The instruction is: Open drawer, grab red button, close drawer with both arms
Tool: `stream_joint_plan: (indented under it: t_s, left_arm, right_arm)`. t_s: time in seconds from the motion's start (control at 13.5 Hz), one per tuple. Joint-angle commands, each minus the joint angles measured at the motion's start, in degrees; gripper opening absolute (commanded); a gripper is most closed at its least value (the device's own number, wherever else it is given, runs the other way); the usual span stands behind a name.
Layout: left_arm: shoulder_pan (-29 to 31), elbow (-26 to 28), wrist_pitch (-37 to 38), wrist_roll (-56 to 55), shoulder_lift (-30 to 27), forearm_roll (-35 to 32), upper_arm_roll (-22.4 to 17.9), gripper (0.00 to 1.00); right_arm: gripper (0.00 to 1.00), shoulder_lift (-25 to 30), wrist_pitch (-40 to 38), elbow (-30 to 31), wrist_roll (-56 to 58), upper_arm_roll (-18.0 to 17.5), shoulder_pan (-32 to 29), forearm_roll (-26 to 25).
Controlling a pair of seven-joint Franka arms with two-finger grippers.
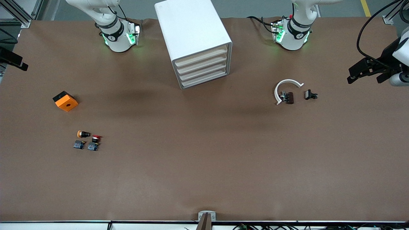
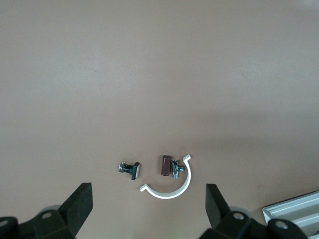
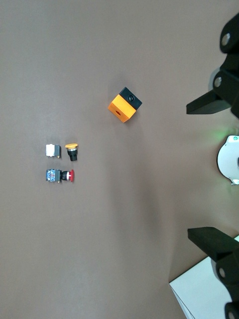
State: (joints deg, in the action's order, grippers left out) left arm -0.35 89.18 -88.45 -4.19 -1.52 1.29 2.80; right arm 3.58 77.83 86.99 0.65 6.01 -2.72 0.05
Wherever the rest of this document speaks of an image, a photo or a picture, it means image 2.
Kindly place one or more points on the white curved pipe clamp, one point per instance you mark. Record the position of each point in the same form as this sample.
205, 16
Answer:
184, 183

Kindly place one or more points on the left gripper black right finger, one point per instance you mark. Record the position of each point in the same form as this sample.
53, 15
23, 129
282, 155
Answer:
218, 210

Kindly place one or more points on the metal valve fitting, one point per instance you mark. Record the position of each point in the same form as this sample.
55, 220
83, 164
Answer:
175, 170

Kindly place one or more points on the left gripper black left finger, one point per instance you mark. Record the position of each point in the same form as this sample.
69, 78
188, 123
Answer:
74, 209

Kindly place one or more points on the brown cylinder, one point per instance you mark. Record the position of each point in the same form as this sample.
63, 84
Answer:
165, 165

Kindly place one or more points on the brown table cover mat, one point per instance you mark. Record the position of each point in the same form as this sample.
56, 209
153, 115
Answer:
74, 74

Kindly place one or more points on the white drawer cabinet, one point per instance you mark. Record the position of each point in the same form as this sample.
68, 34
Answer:
294, 206

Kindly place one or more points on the black square push button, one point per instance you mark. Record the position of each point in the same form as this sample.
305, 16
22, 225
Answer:
134, 170

